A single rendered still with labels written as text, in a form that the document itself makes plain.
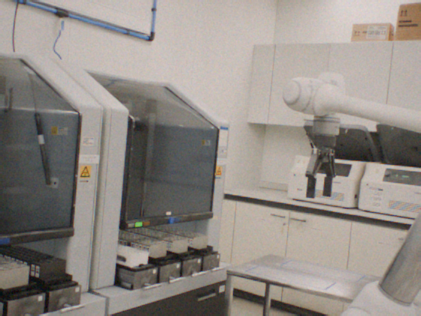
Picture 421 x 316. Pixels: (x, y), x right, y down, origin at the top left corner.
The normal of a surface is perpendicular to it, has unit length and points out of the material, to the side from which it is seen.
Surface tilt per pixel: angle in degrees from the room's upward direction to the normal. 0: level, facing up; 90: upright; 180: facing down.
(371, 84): 90
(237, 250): 90
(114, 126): 90
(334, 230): 90
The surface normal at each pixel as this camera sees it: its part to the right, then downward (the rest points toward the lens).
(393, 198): -0.57, -0.01
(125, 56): 0.81, 0.11
